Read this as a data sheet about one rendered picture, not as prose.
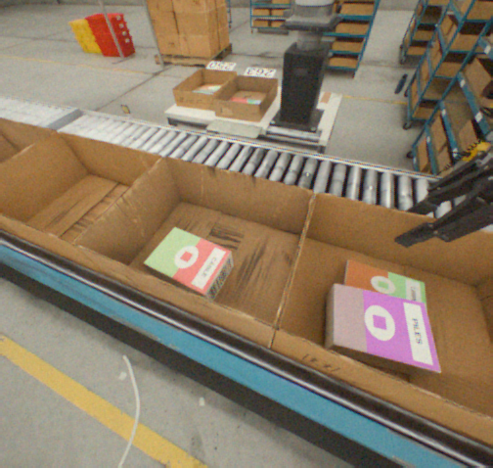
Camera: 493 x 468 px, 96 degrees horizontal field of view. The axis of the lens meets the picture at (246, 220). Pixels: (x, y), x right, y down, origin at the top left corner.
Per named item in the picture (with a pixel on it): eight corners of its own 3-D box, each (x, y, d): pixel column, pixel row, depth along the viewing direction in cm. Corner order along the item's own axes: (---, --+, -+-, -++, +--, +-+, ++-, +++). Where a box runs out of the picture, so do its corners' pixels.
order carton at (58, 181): (181, 200, 71) (164, 155, 57) (116, 282, 54) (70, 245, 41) (90, 173, 81) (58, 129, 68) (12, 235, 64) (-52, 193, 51)
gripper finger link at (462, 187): (490, 169, 32) (491, 162, 32) (420, 198, 43) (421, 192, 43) (514, 182, 32) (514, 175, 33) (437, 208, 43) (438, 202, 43)
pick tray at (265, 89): (278, 95, 147) (279, 77, 139) (259, 122, 125) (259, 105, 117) (238, 90, 154) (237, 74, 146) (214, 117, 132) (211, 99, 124)
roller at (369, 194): (375, 176, 101) (380, 167, 97) (367, 276, 71) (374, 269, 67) (363, 173, 102) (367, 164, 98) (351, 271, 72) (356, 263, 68)
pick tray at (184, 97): (238, 87, 158) (237, 70, 150) (215, 112, 136) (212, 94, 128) (202, 83, 165) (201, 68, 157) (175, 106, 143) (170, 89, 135)
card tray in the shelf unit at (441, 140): (430, 125, 191) (438, 114, 183) (472, 131, 183) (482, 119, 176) (436, 152, 168) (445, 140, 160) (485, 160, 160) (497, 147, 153)
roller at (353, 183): (359, 173, 102) (363, 164, 98) (346, 269, 73) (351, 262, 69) (348, 170, 104) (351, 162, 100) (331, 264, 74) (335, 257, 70)
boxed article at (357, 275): (345, 262, 54) (348, 259, 53) (420, 285, 50) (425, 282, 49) (342, 291, 50) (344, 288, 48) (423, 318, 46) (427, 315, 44)
